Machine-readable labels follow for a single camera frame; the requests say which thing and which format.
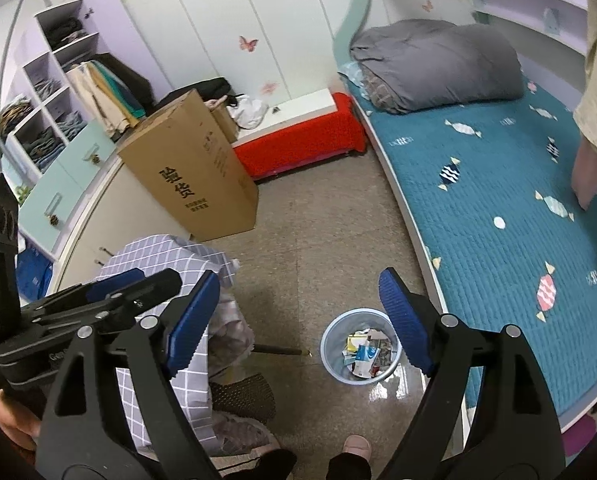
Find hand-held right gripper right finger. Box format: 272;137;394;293
378;266;567;480

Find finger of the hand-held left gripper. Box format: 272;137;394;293
21;267;146;320
28;268;182;335

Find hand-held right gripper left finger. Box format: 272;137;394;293
36;269;222;480

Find pile of mixed wrappers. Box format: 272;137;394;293
345;330;399;378

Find person's left hand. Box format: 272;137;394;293
0;389;45;454

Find blue shopping bag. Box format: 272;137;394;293
17;250;54;301

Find table with grey checkered cloth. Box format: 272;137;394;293
96;234;242;453

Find cream curved low cabinet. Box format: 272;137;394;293
53;157;194;293

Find black mesh chair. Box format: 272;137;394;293
211;372;276;423

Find black metal rod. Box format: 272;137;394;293
252;342;313;358

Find bed with teal cover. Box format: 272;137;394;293
353;75;597;421

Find grey chair cushion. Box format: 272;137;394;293
213;410;282;457

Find stack of folded jeans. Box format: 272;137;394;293
21;127;64;166

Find large brown cardboard box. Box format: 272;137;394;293
117;89;259;242

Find pink slipper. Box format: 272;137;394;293
343;435;371;461

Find brown folded clothes pile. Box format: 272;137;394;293
0;100;34;136

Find small folded denim stack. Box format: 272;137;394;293
53;110;84;141

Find person's right leg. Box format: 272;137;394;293
325;452;374;480

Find person's leg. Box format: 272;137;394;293
258;447;299;480
325;452;374;480

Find person's left leg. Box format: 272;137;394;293
258;447;299;480

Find grey folded clothes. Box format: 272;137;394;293
33;77;62;98

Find cream hanging jacket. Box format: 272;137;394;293
68;62;124;136

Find green hanging garment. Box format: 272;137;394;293
96;62;146;118

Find red bench with white top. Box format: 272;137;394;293
231;87;368;181

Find black hanging coat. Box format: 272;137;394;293
98;52;154;106

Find black clothing heap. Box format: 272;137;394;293
151;77;232;111

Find crumpled white plastic bag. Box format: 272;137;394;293
228;94;269;128

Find purple plastic stool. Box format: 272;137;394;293
561;412;597;458

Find pink hanging garment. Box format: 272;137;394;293
571;132;597;211

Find dark folded clothes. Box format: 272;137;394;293
46;17;84;46

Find grey folded quilt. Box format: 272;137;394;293
349;19;525;115

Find lilac white shelf cabinet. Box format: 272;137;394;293
0;0;174;261

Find lilac bedside shelf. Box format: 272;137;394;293
471;0;594;56

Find teal white bunk bed frame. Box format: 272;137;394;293
331;0;597;453

